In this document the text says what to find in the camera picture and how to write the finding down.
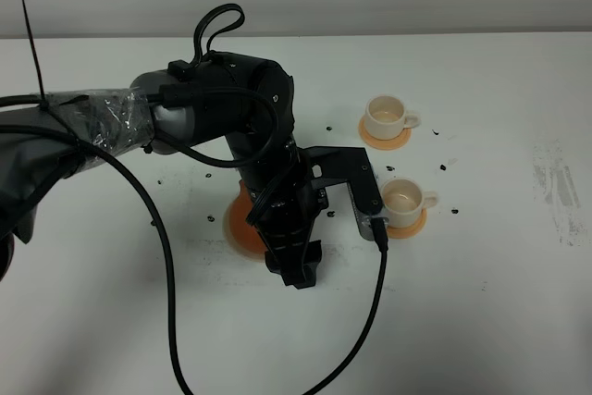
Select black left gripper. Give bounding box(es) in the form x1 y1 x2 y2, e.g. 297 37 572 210
238 137 327 290

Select brown clay teapot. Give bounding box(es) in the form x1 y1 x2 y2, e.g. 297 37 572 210
223 179 262 240

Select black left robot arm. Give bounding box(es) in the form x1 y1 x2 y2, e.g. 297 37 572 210
1 53 327 289

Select beige round teapot coaster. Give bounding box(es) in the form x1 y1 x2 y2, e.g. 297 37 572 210
224 220 266 262

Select orange near cup coaster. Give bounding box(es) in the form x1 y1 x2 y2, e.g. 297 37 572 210
387 209 427 240

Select orange cup coaster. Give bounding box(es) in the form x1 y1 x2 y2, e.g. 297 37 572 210
358 117 412 151
387 209 427 240

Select white near teacup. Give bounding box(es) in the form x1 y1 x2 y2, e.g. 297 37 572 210
381 177 439 228

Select white teacup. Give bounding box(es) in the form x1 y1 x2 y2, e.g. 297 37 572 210
381 177 439 228
364 95 421 141

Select orange far cup coaster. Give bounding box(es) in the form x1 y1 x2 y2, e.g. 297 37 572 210
358 117 412 151

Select white far teacup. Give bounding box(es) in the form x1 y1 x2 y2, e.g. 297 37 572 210
364 95 421 141

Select black left camera cable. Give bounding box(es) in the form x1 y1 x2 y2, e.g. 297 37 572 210
0 4 392 395

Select black cable tie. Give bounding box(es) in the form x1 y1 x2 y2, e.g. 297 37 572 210
21 0 51 113

